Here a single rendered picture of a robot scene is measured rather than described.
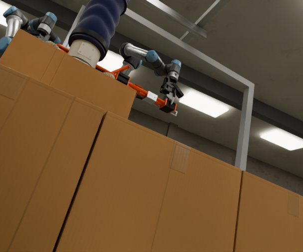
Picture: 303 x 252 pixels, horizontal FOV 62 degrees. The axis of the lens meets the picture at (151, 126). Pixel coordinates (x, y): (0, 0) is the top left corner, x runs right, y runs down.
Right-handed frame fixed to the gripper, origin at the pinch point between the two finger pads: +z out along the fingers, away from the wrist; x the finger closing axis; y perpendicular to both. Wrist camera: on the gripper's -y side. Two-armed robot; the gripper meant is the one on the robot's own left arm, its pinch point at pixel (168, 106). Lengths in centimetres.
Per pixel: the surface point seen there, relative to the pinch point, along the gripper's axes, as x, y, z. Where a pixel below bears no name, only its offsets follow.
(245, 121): -142, -218, -129
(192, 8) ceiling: -150, -75, -285
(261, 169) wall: -509, -709, -249
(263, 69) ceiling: -166, -276, -285
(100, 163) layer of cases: 81, 52, 68
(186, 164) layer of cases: 82, 33, 61
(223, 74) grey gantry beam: -150, -163, -198
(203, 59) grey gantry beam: -148, -116, -198
